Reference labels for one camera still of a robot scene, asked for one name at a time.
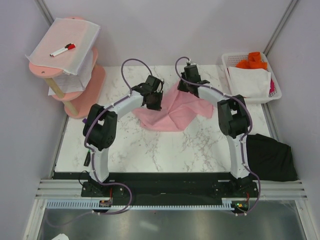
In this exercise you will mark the white slotted cable duct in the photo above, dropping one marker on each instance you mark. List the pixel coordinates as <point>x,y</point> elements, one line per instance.
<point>99,204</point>

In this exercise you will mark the red capped white marker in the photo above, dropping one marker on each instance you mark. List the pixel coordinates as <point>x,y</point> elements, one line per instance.
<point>70,48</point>

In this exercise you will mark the pink t shirt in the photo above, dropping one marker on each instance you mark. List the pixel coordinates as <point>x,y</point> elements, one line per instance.
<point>178,111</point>

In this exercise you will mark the white plastic laundry basket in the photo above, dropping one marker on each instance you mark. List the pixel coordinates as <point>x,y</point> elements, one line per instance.
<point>231,60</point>

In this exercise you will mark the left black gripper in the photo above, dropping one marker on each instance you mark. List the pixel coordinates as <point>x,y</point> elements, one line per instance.
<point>156,107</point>

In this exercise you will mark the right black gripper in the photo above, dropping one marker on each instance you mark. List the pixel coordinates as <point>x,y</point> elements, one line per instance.
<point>181,87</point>

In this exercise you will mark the white paper sheets on stand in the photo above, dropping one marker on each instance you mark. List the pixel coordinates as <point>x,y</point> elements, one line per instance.
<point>77,83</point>

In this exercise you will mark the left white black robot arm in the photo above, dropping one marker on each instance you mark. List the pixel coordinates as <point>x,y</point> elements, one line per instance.
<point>101,123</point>

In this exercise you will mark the pink tiered wooden stand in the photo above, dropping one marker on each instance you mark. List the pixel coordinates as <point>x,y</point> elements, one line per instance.
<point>76,104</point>

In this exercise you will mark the magenta cloth in basket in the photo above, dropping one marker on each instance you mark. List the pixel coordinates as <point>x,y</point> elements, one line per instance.
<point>272,87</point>

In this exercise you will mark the black capped white marker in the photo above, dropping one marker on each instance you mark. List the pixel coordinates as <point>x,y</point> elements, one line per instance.
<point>59,51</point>

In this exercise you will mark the white mesh cloth on stand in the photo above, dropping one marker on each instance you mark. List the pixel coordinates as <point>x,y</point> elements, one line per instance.
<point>62,32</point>

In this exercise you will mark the green black highlighter pen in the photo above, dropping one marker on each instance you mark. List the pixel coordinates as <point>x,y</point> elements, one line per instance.
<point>87,159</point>

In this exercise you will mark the black cloth at table edge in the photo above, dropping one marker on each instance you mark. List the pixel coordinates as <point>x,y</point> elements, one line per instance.
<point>270,159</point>

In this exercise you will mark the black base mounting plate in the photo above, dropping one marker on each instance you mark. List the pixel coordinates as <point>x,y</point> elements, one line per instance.
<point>213,184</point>

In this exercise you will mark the orange cloth in basket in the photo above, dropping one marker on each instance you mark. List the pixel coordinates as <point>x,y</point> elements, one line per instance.
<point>253,61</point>

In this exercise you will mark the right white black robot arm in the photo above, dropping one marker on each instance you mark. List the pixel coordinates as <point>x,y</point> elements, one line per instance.
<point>234,119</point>

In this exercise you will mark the white folded cloth in basket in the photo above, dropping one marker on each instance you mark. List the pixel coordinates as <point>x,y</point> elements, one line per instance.
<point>250,83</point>

